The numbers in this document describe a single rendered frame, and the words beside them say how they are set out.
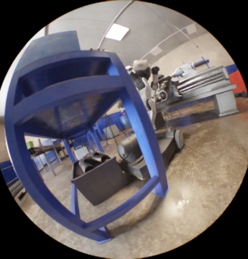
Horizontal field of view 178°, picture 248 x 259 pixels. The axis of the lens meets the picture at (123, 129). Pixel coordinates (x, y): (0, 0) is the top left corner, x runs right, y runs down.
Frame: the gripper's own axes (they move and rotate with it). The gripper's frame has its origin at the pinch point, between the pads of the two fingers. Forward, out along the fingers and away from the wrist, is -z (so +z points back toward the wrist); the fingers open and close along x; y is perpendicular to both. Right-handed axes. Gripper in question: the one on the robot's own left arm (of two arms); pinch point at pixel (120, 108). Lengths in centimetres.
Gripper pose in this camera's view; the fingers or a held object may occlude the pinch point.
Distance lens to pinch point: 98.8
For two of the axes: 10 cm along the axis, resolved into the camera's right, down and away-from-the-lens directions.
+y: -9.4, -1.0, 3.2
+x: 3.0, 1.9, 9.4
